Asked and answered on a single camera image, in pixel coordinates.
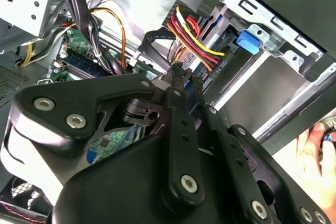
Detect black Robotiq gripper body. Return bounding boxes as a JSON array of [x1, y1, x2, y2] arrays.
[[51, 129, 295, 224]]

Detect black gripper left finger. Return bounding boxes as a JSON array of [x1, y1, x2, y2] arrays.
[[0, 62, 206, 210]]

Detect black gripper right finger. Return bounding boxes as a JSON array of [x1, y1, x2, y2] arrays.
[[182, 70, 333, 224]]

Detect round black tool blue ring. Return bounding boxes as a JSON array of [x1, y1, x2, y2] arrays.
[[319, 119, 336, 146]]

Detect black data wire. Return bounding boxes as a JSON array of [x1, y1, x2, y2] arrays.
[[138, 30, 184, 78]]

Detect red yellow black power wire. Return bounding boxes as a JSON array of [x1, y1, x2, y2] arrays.
[[162, 0, 229, 78]]

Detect hard disk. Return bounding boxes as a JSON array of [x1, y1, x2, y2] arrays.
[[183, 15, 261, 112]]

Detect person hand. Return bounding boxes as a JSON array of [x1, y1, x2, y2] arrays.
[[296, 115, 336, 219]]

